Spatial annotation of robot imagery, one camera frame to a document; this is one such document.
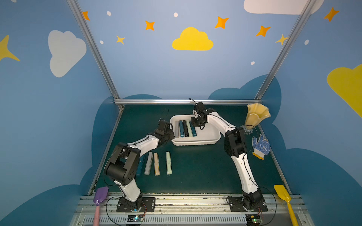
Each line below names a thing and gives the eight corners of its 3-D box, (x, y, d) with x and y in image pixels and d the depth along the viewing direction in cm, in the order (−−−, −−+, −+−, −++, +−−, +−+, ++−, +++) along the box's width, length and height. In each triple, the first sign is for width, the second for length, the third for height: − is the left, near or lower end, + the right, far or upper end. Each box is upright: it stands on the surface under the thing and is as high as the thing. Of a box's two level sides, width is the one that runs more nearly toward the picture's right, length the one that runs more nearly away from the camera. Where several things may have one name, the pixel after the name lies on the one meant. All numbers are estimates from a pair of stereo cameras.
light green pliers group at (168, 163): (167, 174, 86) (166, 173, 84) (166, 153, 95) (165, 151, 93) (172, 174, 87) (172, 172, 85) (170, 153, 96) (170, 151, 93)
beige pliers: (155, 176, 85) (154, 174, 83) (154, 154, 94) (153, 152, 92) (160, 175, 85) (159, 173, 84) (158, 153, 94) (158, 152, 92)
